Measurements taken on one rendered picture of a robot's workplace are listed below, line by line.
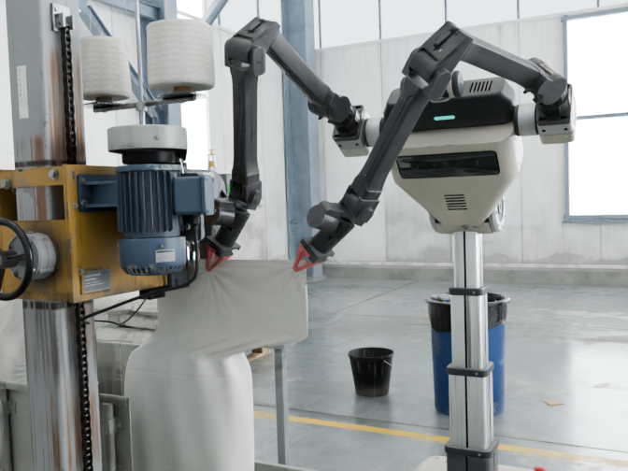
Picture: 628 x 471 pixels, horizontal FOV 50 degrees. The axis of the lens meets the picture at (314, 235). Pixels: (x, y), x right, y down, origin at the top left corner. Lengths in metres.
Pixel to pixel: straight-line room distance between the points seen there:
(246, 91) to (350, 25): 9.07
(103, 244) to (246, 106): 0.49
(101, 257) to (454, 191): 1.02
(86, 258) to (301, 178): 9.01
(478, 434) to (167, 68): 1.43
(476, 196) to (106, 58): 1.10
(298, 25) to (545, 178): 4.36
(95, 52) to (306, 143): 8.77
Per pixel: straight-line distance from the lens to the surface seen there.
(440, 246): 9.98
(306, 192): 10.50
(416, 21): 10.38
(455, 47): 1.50
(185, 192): 1.53
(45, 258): 1.61
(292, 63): 1.81
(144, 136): 1.52
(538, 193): 9.65
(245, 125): 1.74
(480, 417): 2.24
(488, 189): 2.02
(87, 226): 1.64
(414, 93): 1.52
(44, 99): 1.67
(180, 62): 1.68
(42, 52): 1.68
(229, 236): 1.85
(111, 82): 1.85
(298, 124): 10.62
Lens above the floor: 1.24
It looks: 3 degrees down
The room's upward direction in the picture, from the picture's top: 2 degrees counter-clockwise
